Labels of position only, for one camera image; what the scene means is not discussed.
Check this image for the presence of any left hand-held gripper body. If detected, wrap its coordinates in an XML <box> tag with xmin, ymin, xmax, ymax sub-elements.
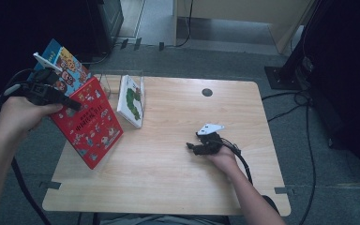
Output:
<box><xmin>20</xmin><ymin>52</ymin><xmax>68</xmax><ymax>107</ymax></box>

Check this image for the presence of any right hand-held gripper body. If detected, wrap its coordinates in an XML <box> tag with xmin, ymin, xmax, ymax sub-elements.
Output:
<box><xmin>196</xmin><ymin>123</ymin><xmax>225</xmax><ymax>157</ymax></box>

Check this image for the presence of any light blue monsters picture book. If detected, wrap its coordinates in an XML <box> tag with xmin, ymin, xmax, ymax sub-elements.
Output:
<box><xmin>51</xmin><ymin>46</ymin><xmax>92</xmax><ymax>98</ymax></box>

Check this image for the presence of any red picture book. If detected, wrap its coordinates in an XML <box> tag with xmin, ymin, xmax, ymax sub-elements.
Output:
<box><xmin>49</xmin><ymin>76</ymin><xmax>125</xmax><ymax>171</ymax></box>

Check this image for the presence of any dark blue picture book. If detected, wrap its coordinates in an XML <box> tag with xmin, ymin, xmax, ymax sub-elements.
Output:
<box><xmin>27</xmin><ymin>37</ymin><xmax>62</xmax><ymax>82</ymax></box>

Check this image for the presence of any white caterpillar picture book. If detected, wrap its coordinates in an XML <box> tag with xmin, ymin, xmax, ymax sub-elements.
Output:
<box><xmin>116</xmin><ymin>74</ymin><xmax>145</xmax><ymax>129</ymax></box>

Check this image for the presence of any clear acrylic book rack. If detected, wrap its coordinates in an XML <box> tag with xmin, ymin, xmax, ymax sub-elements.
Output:
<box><xmin>93</xmin><ymin>68</ymin><xmax>146</xmax><ymax>127</ymax></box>

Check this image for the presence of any person's right hand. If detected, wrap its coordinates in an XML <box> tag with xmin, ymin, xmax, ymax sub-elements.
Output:
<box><xmin>205</xmin><ymin>148</ymin><xmax>239</xmax><ymax>176</ymax></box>

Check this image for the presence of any person's left hand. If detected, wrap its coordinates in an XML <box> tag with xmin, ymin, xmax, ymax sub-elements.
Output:
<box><xmin>0</xmin><ymin>97</ymin><xmax>64</xmax><ymax>142</ymax></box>

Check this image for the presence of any black curtain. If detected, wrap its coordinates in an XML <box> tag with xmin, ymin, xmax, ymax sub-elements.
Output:
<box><xmin>0</xmin><ymin>0</ymin><xmax>90</xmax><ymax>148</ymax></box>
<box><xmin>303</xmin><ymin>0</ymin><xmax>360</xmax><ymax>188</ymax></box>

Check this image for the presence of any person's grey clothing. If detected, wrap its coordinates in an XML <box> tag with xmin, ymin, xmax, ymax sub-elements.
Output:
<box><xmin>99</xmin><ymin>214</ymin><xmax>230</xmax><ymax>225</ymax></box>

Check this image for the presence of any black equipment cabinet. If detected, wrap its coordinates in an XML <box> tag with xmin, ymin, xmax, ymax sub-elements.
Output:
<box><xmin>83</xmin><ymin>0</ymin><xmax>125</xmax><ymax>59</ymax></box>

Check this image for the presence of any black metal stand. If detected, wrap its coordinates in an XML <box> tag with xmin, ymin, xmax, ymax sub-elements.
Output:
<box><xmin>264</xmin><ymin>0</ymin><xmax>329</xmax><ymax>92</ymax></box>

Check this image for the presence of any beige wooden cabinet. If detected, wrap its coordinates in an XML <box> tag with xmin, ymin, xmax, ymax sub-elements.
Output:
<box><xmin>172</xmin><ymin>0</ymin><xmax>315</xmax><ymax>54</ymax></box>

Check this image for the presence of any right hand-held gripper black cable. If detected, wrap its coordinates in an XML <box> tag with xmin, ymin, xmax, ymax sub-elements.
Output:
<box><xmin>219</xmin><ymin>139</ymin><xmax>254</xmax><ymax>186</ymax></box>

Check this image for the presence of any hand-held gripper black cable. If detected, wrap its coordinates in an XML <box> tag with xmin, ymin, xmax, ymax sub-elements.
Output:
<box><xmin>219</xmin><ymin>139</ymin><xmax>254</xmax><ymax>186</ymax></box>
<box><xmin>0</xmin><ymin>67</ymin><xmax>53</xmax><ymax>225</ymax></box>

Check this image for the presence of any left hand-held gripper black cable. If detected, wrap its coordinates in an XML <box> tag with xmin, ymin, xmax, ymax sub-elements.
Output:
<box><xmin>0</xmin><ymin>67</ymin><xmax>53</xmax><ymax>225</ymax></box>

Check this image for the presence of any long black floor cable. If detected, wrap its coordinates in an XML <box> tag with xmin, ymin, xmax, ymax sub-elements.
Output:
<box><xmin>298</xmin><ymin>102</ymin><xmax>317</xmax><ymax>225</ymax></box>

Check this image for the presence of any black hanging cable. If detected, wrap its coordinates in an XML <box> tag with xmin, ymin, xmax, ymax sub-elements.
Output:
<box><xmin>165</xmin><ymin>0</ymin><xmax>195</xmax><ymax>49</ymax></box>

